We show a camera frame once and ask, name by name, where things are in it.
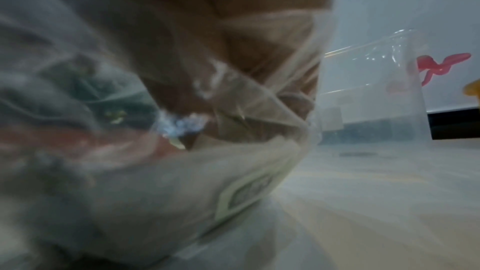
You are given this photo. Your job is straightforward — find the person's right hand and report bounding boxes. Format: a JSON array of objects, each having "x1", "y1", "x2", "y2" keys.
[{"x1": 112, "y1": 0, "x2": 335, "y2": 151}]

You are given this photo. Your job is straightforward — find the white sachets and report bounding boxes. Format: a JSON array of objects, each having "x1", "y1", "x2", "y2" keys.
[{"x1": 0, "y1": 34, "x2": 312, "y2": 264}]

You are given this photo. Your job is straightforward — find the clear zip bag blue seal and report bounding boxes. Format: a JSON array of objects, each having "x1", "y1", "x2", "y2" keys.
[{"x1": 0, "y1": 0, "x2": 339, "y2": 270}]

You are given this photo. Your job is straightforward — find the clear storage box pink handles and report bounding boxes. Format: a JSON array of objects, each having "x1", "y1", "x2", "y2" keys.
[{"x1": 314, "y1": 28, "x2": 473, "y2": 148}]

